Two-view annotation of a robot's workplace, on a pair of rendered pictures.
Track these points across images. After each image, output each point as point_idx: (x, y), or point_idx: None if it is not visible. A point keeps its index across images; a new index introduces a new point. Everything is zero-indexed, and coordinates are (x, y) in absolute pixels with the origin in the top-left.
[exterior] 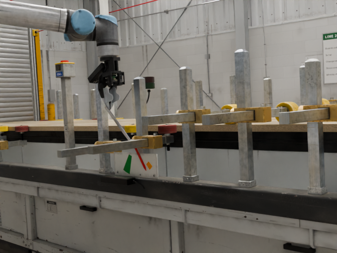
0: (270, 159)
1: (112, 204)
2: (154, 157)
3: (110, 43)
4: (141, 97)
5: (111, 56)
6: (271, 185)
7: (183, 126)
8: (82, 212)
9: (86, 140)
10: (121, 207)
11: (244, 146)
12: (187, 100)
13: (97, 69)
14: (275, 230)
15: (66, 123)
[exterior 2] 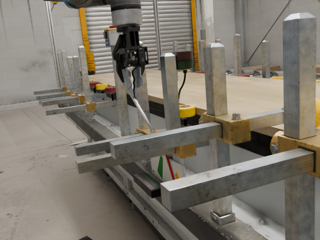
0: None
1: (156, 201)
2: (182, 170)
3: (123, 7)
4: (169, 82)
5: (127, 26)
6: None
7: (210, 140)
8: None
9: (154, 111)
10: (162, 208)
11: (295, 212)
12: (214, 101)
13: (117, 43)
14: None
15: (118, 98)
